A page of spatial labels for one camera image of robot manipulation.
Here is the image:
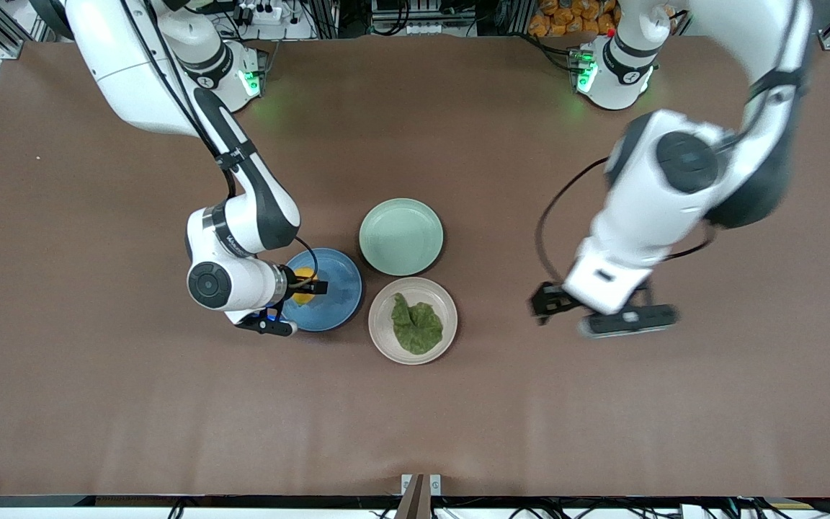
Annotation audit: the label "yellow lemon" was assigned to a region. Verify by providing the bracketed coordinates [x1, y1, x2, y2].
[292, 267, 319, 307]

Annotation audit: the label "green lettuce leaf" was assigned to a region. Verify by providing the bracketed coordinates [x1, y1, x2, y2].
[391, 293, 445, 355]

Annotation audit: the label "blue plate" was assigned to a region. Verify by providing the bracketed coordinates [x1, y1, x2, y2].
[275, 247, 363, 332]

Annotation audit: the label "beige plate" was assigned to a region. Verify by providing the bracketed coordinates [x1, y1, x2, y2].
[367, 276, 459, 365]

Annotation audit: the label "pale green plate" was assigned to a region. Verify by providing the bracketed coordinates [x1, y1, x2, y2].
[358, 198, 445, 277]

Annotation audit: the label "white power strip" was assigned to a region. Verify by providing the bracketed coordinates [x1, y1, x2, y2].
[231, 2, 283, 27]

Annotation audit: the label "orange snack bags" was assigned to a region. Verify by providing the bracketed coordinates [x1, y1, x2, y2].
[527, 0, 622, 38]

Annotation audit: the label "white electronics box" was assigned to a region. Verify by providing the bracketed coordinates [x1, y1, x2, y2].
[370, 0, 478, 37]

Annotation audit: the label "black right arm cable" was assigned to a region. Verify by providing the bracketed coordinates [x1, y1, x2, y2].
[118, 0, 321, 280]

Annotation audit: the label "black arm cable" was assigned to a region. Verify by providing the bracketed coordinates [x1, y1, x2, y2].
[118, 0, 321, 280]
[534, 156, 715, 286]

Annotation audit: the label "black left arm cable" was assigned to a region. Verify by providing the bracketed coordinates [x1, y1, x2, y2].
[534, 156, 715, 286]

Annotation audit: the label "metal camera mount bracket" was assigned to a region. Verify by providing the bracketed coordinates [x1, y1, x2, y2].
[395, 473, 442, 519]

